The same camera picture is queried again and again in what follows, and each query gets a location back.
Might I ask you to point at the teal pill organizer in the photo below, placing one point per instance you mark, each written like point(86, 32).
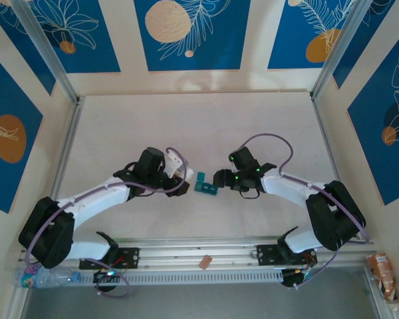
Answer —
point(206, 189)

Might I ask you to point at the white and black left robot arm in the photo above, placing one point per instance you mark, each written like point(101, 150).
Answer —
point(96, 202)

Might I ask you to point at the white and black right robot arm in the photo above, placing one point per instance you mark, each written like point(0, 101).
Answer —
point(286, 189)

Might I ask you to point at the small brown block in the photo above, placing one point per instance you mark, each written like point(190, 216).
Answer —
point(204, 262)

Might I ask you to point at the black right electronics board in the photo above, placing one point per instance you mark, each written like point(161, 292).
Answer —
point(289, 279)

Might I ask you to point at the black electronics board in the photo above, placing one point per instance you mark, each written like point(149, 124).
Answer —
point(289, 279)
point(103, 278)

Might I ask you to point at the black left electronics board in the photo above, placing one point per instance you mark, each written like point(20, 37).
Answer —
point(103, 278)

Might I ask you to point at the clear plastic water bottle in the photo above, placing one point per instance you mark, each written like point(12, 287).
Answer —
point(53, 279)

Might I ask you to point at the orange snack packet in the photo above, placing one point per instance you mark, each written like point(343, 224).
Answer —
point(382, 272)

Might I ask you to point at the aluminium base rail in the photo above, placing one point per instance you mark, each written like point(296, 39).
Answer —
point(186, 252)

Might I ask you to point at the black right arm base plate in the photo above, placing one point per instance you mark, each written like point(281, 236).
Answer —
point(266, 256)

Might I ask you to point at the aluminium side rail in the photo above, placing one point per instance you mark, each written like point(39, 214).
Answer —
point(332, 159)
point(68, 143)

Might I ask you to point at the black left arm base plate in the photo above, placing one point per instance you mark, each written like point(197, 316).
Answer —
point(131, 257)

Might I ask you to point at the aluminium frame post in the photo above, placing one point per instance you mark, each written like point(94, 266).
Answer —
point(342, 43)
point(43, 43)

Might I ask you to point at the aluminium floor rail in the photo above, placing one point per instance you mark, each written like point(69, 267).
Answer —
point(374, 292)
point(16, 305)

